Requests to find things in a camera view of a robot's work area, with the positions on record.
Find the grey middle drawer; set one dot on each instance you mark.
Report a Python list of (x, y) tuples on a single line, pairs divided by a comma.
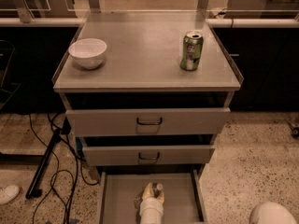
[(147, 155)]

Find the black caster wheel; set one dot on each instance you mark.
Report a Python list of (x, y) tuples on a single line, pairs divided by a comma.
[(294, 130)]

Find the green soda can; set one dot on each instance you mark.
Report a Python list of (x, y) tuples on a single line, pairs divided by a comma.
[(192, 50)]

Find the grey drawer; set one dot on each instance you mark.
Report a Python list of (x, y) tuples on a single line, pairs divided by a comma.
[(147, 155), (166, 121), (183, 203)]

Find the white shoe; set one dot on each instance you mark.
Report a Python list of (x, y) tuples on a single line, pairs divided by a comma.
[(8, 193)]

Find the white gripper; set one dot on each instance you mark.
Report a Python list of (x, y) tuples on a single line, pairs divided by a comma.
[(151, 203)]

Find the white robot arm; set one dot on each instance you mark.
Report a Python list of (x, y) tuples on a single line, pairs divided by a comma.
[(269, 213)]

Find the clear plastic water bottle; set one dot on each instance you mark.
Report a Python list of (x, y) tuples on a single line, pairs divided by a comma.
[(156, 188)]

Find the black floor bar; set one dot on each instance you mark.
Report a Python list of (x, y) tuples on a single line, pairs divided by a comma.
[(33, 190)]

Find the grey top drawer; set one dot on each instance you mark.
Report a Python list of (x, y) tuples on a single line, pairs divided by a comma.
[(166, 121)]

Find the white ceramic bowl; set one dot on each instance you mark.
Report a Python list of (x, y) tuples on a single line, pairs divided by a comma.
[(88, 53)]

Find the grey bottom drawer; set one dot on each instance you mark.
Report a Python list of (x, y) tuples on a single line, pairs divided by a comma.
[(183, 203)]

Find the grey drawer cabinet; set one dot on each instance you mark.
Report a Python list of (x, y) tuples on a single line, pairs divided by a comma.
[(142, 71)]

